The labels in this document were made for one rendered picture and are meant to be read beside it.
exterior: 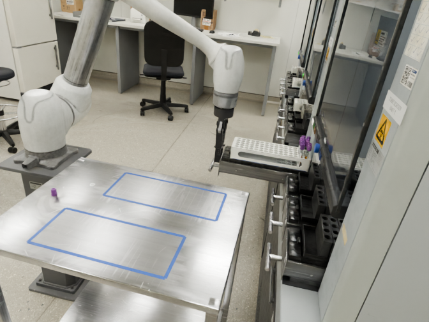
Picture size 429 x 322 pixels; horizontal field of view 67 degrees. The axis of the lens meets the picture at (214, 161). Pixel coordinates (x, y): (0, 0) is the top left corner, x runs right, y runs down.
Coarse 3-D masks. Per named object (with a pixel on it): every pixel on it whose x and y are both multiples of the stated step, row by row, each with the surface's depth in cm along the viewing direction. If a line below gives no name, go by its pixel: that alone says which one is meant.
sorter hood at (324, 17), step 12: (324, 0) 163; (336, 0) 126; (324, 12) 154; (324, 24) 147; (312, 36) 187; (324, 36) 140; (312, 48) 180; (324, 48) 135; (312, 60) 169; (312, 72) 160; (312, 84) 152; (312, 96) 145
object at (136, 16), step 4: (132, 8) 412; (132, 12) 411; (136, 12) 411; (132, 16) 413; (136, 16) 412; (140, 16) 412; (144, 16) 413; (132, 20) 415; (136, 20) 415; (140, 20) 414; (144, 20) 415; (148, 20) 431
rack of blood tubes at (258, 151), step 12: (240, 144) 124; (252, 144) 126; (264, 144) 126; (276, 144) 128; (240, 156) 128; (252, 156) 129; (264, 156) 130; (276, 156) 120; (288, 156) 119; (300, 168) 120
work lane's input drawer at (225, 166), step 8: (224, 152) 128; (224, 160) 124; (232, 160) 123; (240, 160) 123; (224, 168) 124; (232, 168) 124; (240, 168) 123; (248, 168) 122; (256, 168) 122; (264, 168) 122; (272, 168) 121; (280, 168) 121; (248, 176) 124; (256, 176) 123; (264, 176) 122; (272, 176) 122; (280, 176) 121
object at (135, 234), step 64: (64, 192) 94; (128, 192) 97; (192, 192) 100; (64, 256) 73; (128, 256) 74; (192, 256) 76; (0, 320) 87; (64, 320) 116; (128, 320) 119; (192, 320) 121
